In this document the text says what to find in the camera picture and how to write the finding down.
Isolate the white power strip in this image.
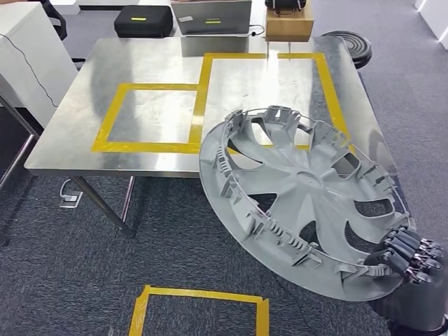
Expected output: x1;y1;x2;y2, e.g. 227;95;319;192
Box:
59;178;84;209

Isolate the black handheld controller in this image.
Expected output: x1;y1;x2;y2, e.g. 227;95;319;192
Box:
265;0;307;11

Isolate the steel workbench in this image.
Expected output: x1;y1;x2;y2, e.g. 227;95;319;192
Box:
24;36;412;238

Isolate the yellow tape square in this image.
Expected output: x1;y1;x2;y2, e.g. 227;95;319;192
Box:
128;285;270;336

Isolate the grey laptop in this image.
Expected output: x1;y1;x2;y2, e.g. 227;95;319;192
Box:
170;0;253;37

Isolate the brown cardboard box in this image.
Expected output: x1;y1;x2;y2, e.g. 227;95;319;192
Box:
265;4;315;43

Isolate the thin black cable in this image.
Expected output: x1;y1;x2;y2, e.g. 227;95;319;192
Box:
0;33;59;109

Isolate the white cabinet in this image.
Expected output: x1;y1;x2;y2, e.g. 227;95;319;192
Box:
414;0;448;50
0;2;78;128

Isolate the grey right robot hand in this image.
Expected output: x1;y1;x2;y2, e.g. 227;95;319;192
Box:
364;224;448;333

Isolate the black round stool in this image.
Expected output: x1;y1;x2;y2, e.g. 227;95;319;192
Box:
321;29;373;69

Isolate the black zip case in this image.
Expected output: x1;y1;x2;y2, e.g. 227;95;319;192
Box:
114;4;175;39

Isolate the grey plastic wheel cover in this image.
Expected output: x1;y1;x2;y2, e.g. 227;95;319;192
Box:
198;105;417;302

